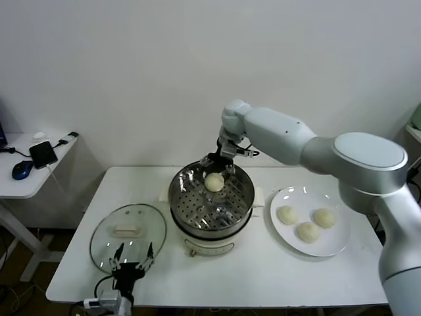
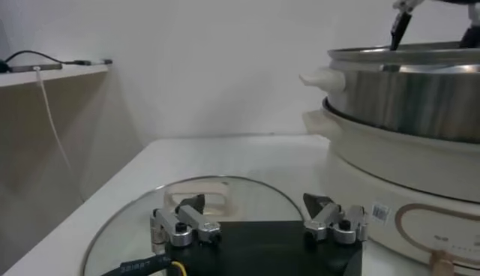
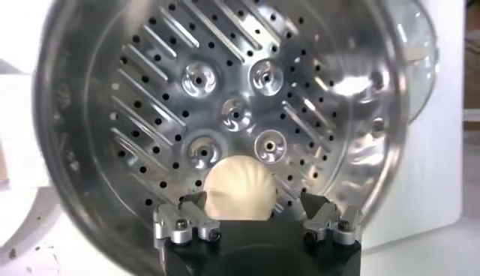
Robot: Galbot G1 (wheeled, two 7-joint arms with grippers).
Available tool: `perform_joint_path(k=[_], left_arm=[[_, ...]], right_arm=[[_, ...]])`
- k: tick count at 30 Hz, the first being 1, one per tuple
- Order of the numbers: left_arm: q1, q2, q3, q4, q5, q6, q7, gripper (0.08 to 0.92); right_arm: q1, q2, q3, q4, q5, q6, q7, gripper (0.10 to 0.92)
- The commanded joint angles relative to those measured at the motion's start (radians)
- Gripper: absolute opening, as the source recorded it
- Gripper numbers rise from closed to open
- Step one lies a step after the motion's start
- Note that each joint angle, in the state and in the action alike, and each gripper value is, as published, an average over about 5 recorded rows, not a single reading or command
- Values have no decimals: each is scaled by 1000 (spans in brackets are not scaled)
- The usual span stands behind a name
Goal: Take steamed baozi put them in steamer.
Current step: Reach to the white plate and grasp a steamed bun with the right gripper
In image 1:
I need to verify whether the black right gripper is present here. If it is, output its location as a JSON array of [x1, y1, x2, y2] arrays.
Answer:
[[198, 151, 236, 181]]

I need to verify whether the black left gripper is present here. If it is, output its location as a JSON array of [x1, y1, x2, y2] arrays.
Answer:
[[108, 242, 155, 292]]

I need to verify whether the white steamed baozi bun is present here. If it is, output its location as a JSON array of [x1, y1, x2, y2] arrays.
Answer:
[[312, 208, 337, 229], [204, 172, 226, 192], [277, 205, 300, 226], [295, 222, 322, 244]]

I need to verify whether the glass pot lid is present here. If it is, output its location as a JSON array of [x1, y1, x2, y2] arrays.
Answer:
[[89, 203, 168, 274]]

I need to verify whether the perforated steel steamer basket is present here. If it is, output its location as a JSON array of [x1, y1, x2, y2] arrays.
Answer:
[[159, 157, 265, 238]]

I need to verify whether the white side table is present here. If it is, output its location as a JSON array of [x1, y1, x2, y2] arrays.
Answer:
[[0, 132, 80, 284]]

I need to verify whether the black smartphone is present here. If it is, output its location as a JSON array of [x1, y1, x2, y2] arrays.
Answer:
[[28, 142, 59, 171]]

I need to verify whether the white round plate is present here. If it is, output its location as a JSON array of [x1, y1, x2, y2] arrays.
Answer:
[[269, 186, 351, 257]]

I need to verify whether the blue computer mouse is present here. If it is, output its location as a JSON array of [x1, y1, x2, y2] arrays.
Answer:
[[12, 160, 35, 181]]

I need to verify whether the dark laptop screen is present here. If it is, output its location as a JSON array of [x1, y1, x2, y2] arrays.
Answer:
[[0, 98, 9, 149]]

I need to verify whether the white shelf board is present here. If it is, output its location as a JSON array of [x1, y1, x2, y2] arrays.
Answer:
[[404, 124, 421, 145]]

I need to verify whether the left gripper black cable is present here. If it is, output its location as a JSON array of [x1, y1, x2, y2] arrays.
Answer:
[[94, 275, 115, 297]]

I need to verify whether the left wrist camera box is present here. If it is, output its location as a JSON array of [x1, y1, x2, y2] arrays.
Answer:
[[83, 289, 123, 309]]

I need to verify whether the white charging cable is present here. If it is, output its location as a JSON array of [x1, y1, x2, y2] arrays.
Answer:
[[45, 163, 83, 211]]

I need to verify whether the black cable with adapter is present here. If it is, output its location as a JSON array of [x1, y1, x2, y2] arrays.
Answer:
[[0, 132, 80, 159]]

